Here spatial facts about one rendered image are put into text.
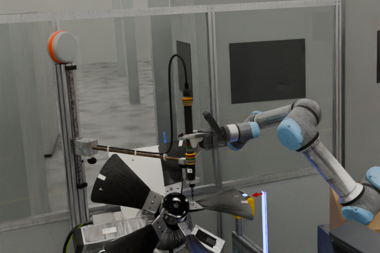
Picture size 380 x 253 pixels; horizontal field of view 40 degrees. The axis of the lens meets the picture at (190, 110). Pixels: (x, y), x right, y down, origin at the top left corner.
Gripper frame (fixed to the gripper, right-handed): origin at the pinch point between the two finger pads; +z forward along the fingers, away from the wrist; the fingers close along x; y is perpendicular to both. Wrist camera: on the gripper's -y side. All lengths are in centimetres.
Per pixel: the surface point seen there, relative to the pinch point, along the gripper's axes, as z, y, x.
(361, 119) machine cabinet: -290, 71, 243
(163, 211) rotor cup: 12.3, 30.0, -5.3
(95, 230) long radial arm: 38, 38, 8
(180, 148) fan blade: -4.9, 10.7, 17.5
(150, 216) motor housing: 14.4, 36.6, 7.8
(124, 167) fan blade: 23.9, 12.9, 8.9
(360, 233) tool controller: -38, 26, -67
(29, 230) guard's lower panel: 63, 57, 70
